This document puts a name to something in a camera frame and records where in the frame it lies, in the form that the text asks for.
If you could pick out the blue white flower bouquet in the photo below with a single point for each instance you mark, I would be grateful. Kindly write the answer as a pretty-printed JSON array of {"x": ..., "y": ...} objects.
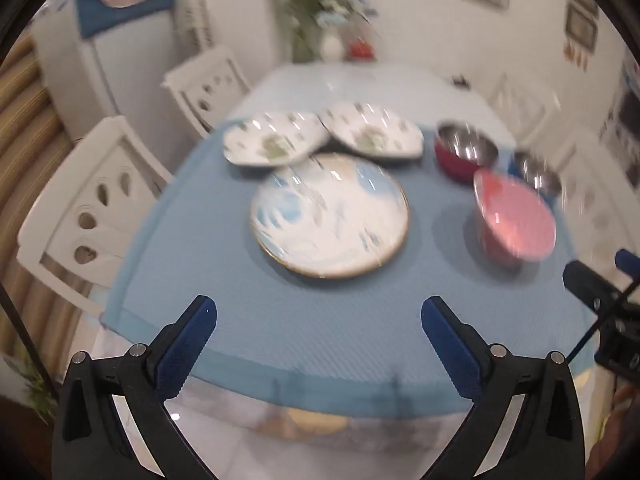
[{"x": 345, "y": 5}]

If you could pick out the round blue white plate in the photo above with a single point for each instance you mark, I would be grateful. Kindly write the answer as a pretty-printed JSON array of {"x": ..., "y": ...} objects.
[{"x": 330, "y": 220}]

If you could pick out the person's right hand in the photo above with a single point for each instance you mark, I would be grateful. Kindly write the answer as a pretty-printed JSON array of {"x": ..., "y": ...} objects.
[{"x": 625, "y": 410}]

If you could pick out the blue steel bowl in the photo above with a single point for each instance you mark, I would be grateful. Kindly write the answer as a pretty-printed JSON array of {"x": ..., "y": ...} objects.
[{"x": 535, "y": 170}]

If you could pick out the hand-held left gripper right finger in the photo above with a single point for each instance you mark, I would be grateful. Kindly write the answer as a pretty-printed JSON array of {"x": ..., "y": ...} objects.
[{"x": 450, "y": 345}]

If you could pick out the hanging orange tassels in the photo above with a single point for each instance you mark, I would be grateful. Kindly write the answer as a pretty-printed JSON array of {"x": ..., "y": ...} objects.
[{"x": 577, "y": 55}]

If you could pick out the white dining chair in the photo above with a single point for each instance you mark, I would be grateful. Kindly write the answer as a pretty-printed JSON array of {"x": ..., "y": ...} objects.
[
  {"x": 205, "y": 90},
  {"x": 90, "y": 210},
  {"x": 522, "y": 105},
  {"x": 595, "y": 185}
]

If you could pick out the white carved corner shelf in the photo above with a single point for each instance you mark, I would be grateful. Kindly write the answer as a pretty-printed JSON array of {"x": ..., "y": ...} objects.
[{"x": 197, "y": 20}]

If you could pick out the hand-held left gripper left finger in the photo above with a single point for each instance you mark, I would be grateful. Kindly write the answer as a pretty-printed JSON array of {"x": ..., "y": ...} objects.
[{"x": 187, "y": 345}]

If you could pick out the red steel bowl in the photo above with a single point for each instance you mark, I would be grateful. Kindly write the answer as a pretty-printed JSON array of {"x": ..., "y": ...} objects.
[{"x": 452, "y": 162}]

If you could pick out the printed tablecloth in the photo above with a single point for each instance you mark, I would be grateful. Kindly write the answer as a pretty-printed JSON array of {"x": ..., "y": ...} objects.
[{"x": 325, "y": 425}]

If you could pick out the light blue table mat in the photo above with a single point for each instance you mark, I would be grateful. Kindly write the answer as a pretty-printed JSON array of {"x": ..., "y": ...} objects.
[{"x": 325, "y": 320}]

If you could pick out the television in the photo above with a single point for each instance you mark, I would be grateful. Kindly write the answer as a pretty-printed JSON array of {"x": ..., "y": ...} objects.
[{"x": 627, "y": 110}]

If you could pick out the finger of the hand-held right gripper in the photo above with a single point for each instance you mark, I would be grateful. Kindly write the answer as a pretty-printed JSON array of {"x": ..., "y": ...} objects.
[
  {"x": 629, "y": 262},
  {"x": 587, "y": 287}
]

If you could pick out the white refrigerator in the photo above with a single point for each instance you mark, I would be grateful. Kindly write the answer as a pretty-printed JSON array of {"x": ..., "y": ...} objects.
[{"x": 80, "y": 75}]

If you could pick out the yellow green flower bouquet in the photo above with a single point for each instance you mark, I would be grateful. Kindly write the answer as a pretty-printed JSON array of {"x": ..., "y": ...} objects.
[{"x": 300, "y": 0}]

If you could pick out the green potted plant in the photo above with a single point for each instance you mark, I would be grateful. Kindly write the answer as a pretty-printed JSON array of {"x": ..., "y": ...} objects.
[{"x": 42, "y": 395}]

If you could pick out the small black lid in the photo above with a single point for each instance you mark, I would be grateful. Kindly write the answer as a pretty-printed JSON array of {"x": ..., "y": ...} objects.
[{"x": 461, "y": 82}]

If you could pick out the pink ceramic bowl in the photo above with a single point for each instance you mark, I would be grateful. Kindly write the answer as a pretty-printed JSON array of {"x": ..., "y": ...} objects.
[{"x": 515, "y": 220}]

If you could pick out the square floral plate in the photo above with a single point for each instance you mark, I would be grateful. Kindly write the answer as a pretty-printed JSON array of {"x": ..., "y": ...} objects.
[
  {"x": 370, "y": 132},
  {"x": 265, "y": 140}
]

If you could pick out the red lidded tea cup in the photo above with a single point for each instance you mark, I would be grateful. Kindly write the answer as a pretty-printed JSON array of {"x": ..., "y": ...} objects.
[{"x": 361, "y": 50}]

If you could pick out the white ceramic vase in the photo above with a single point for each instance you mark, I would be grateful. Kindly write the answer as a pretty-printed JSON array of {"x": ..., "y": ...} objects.
[{"x": 331, "y": 45}]

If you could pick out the beige striped curtain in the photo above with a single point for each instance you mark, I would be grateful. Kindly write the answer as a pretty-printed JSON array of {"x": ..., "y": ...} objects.
[{"x": 25, "y": 125}]

